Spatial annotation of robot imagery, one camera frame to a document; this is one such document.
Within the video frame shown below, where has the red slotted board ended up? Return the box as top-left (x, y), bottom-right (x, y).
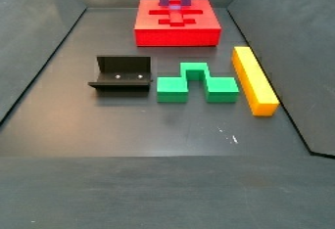
top-left (133, 0), bottom-right (221, 47)

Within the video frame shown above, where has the green stepped block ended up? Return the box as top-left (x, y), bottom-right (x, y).
top-left (157, 62), bottom-right (239, 103)

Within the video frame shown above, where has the yellow long bar block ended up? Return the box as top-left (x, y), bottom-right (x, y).
top-left (232, 46), bottom-right (279, 116)

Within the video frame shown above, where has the black angle bracket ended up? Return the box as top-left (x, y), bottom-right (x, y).
top-left (88, 55), bottom-right (152, 89)

